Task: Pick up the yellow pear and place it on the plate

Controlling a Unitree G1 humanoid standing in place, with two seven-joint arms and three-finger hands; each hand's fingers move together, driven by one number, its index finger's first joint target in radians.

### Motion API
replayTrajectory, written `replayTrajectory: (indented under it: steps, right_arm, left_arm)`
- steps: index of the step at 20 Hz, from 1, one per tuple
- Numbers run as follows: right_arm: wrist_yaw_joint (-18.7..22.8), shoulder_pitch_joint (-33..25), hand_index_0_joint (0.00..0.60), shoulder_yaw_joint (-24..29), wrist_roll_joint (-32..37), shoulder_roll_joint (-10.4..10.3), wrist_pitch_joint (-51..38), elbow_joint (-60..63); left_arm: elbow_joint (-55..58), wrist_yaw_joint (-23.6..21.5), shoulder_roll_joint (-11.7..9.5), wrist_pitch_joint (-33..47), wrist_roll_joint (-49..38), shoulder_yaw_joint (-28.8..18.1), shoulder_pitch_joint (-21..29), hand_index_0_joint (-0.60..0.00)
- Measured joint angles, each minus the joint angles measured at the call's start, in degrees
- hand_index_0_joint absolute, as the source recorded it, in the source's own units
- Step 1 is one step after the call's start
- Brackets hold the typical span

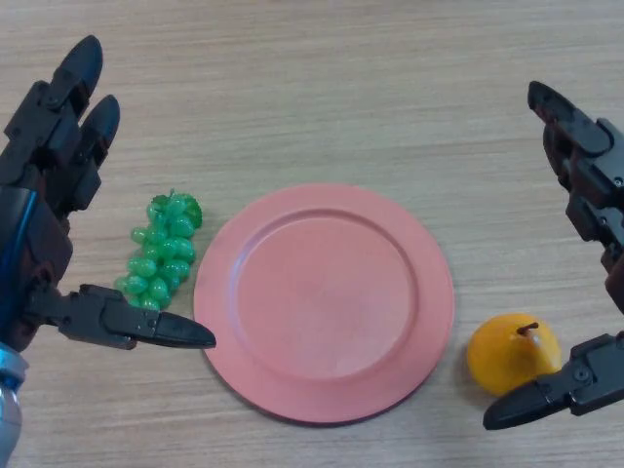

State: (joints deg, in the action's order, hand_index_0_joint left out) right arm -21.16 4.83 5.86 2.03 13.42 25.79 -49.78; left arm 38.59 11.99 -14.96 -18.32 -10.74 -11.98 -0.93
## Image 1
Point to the green grape bunch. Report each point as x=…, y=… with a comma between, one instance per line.
x=166, y=248

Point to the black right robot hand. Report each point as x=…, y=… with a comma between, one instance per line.
x=595, y=146

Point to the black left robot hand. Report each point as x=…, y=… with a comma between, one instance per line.
x=34, y=234

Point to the pink round plate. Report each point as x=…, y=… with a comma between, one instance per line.
x=322, y=302

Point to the yellow pear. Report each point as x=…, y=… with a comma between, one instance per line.
x=502, y=356

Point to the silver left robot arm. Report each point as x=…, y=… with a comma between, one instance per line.
x=7, y=414

